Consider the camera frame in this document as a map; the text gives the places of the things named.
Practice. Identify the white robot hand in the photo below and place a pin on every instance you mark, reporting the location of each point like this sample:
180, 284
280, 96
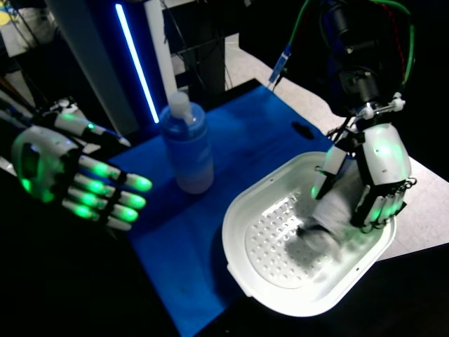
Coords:
38, 151
384, 154

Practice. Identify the grey umbrella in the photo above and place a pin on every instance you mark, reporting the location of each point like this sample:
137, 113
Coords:
329, 210

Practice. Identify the blue pink gradient water bottle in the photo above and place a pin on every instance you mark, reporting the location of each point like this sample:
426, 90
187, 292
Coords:
189, 158

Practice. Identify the black tripod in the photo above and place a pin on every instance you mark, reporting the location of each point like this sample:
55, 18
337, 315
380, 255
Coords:
338, 131

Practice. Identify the grey metal column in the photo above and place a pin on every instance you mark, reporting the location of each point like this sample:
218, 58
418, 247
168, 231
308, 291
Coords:
87, 52

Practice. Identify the blue glowing light strip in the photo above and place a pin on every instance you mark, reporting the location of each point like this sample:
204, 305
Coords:
137, 63

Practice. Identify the white perforated plastic basin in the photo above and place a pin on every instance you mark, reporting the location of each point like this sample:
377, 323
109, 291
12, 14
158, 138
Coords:
266, 245

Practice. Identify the blue table mat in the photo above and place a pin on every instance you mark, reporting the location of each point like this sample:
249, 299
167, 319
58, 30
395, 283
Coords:
175, 228

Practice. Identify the black metal rack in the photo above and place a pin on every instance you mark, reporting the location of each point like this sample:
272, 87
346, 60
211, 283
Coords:
210, 70

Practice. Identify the white vertical post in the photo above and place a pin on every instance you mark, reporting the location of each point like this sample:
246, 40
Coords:
161, 45

